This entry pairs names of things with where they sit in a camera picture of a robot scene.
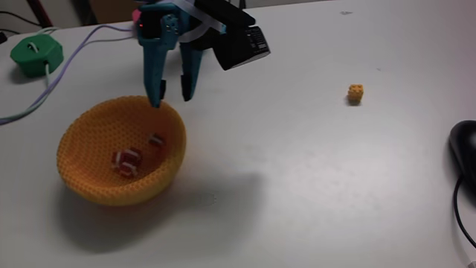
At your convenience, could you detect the yellow honeycomb basket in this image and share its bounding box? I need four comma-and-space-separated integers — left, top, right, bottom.
56, 95, 187, 207

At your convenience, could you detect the yellow toy brick cube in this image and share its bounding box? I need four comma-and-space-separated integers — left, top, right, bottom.
347, 83, 364, 103

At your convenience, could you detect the green plastic puck box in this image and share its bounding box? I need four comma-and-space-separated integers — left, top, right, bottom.
10, 33, 65, 78

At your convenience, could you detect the red metal pole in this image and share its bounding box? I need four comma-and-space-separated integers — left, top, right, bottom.
25, 0, 55, 29

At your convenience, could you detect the black computer mouse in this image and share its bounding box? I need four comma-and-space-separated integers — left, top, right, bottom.
448, 119, 476, 187

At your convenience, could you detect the purple cable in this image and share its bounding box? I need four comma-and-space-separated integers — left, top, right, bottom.
0, 25, 139, 127

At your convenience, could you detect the light green cable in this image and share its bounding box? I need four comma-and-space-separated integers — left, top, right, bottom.
0, 27, 62, 124

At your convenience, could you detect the thin black cable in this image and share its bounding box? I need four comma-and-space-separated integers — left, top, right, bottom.
0, 10, 44, 29

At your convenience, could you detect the black mouse cable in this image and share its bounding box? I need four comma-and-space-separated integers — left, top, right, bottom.
451, 174, 476, 249

